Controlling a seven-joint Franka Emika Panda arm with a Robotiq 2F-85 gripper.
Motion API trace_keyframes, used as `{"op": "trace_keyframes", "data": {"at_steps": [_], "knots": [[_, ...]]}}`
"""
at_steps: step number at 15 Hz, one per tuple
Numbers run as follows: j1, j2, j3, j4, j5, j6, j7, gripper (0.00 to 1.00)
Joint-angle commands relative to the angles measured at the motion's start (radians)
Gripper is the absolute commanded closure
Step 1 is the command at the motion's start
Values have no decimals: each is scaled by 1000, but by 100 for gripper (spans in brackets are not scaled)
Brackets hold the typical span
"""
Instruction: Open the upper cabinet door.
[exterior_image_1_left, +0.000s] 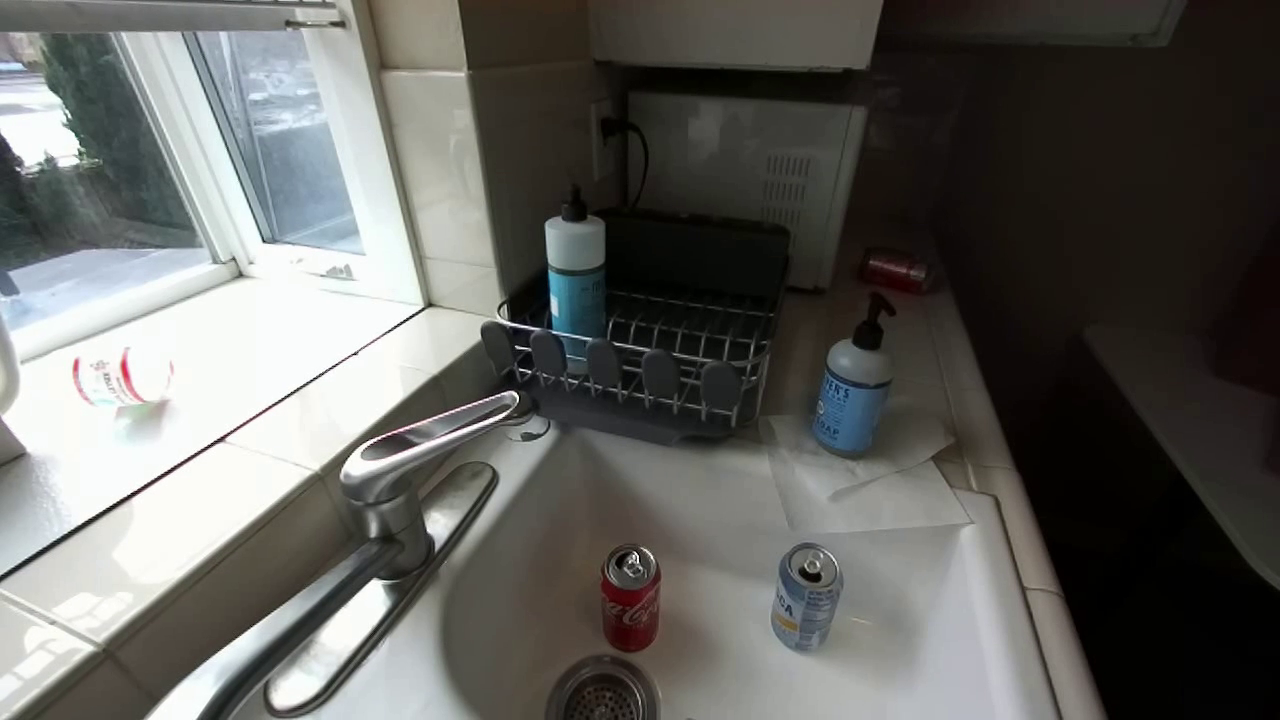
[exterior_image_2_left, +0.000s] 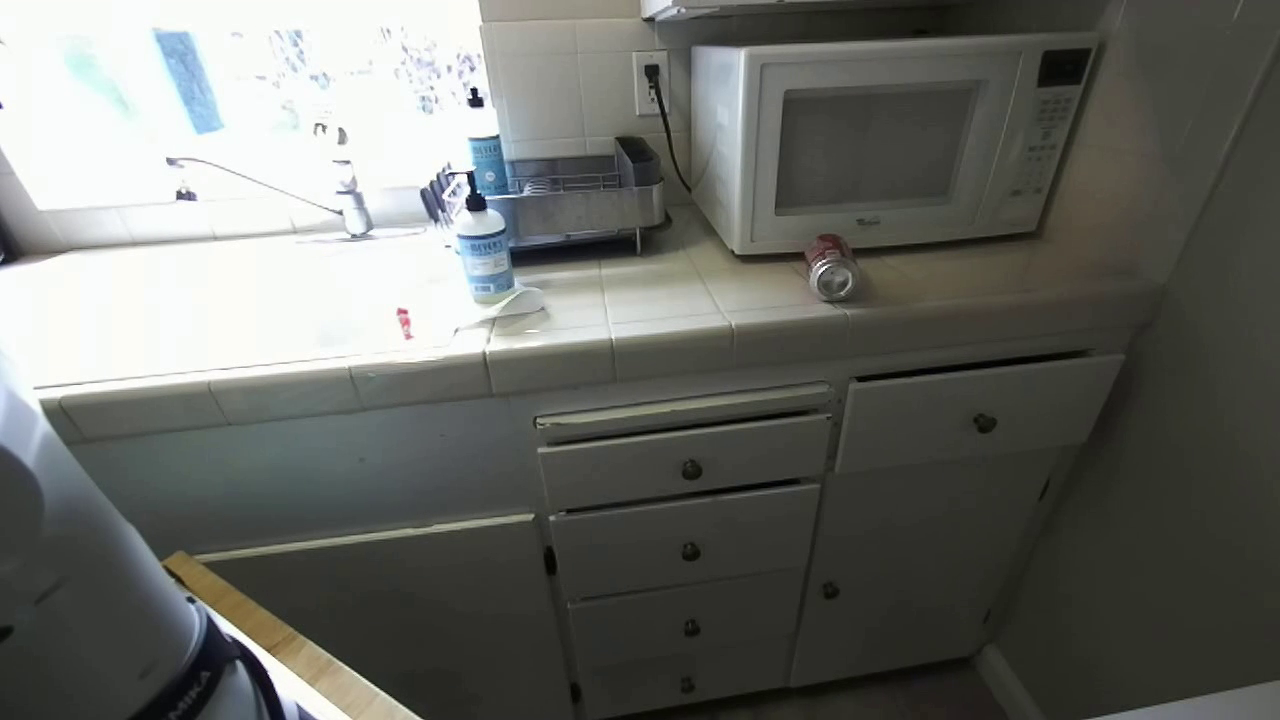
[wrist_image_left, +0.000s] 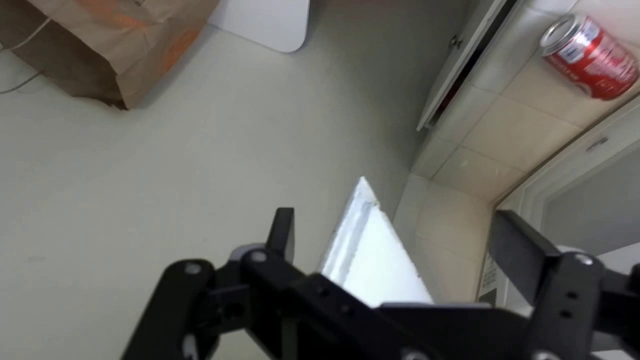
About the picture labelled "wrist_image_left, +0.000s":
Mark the red soda can lying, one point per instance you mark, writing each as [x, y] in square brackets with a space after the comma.
[593, 56]

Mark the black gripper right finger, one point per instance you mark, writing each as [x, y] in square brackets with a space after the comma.
[572, 300]

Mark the white wide drawer with knob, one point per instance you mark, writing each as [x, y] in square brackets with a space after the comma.
[463, 60]

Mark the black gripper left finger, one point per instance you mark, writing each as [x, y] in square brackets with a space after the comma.
[220, 307]

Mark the brown paper bag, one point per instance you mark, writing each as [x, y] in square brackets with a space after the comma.
[113, 47]

